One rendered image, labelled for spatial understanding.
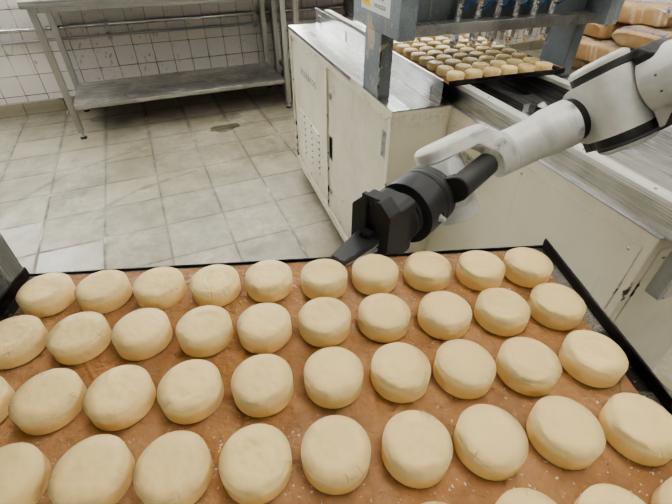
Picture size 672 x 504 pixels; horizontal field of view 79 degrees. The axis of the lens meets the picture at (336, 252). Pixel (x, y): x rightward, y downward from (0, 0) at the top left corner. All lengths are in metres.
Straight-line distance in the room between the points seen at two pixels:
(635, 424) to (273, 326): 0.29
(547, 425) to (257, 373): 0.22
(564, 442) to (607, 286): 0.66
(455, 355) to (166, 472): 0.24
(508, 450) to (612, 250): 0.67
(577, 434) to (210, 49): 4.08
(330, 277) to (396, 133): 0.89
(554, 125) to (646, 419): 0.43
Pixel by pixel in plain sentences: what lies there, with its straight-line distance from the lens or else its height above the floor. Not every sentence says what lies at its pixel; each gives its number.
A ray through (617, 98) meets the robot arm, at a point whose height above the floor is 1.08.
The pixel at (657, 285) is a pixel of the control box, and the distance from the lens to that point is 0.99.
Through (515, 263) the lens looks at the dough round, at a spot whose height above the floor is 0.98.
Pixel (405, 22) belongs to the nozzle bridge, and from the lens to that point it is 1.18.
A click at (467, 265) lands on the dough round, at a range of 0.46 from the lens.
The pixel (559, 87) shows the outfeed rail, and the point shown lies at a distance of 1.44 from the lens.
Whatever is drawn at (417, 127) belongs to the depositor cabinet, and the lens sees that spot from 1.30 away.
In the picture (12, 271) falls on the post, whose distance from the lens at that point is 0.61.
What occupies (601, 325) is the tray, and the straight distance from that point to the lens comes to 0.48.
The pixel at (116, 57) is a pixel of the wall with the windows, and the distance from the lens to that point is 4.19.
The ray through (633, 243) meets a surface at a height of 0.80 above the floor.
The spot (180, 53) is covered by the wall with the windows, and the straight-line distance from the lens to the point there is 4.20.
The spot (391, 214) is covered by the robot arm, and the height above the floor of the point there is 1.01.
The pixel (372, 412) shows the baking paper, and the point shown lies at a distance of 0.36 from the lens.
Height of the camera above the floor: 1.27
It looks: 39 degrees down
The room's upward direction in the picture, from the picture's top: straight up
